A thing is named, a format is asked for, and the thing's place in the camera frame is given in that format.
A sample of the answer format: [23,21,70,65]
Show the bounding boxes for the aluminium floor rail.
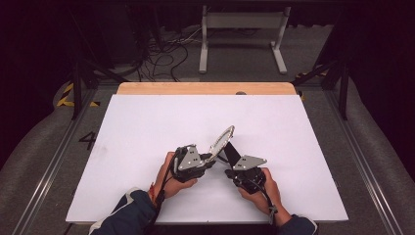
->
[11,89,99,235]
[324,89,405,235]

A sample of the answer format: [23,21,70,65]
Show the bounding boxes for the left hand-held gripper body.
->
[169,144,207,183]

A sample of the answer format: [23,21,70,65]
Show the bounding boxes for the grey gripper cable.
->
[251,179,279,225]

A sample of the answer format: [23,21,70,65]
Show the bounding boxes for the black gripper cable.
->
[143,156,180,234]

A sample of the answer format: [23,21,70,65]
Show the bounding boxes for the yellow black floor tape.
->
[56,82,101,109]

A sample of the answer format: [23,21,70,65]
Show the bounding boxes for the person's right hand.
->
[237,166,284,217]

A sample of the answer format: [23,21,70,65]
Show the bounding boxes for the black metal stand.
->
[293,58,350,121]
[69,9,129,120]

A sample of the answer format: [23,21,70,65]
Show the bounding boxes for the white metal table frame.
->
[198,5,292,75]

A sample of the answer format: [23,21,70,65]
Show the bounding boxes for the person's left hand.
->
[152,151,199,200]

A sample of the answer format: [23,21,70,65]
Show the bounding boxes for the bundle of black floor cables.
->
[135,27,204,83]

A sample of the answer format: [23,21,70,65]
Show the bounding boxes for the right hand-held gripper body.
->
[231,155,268,194]

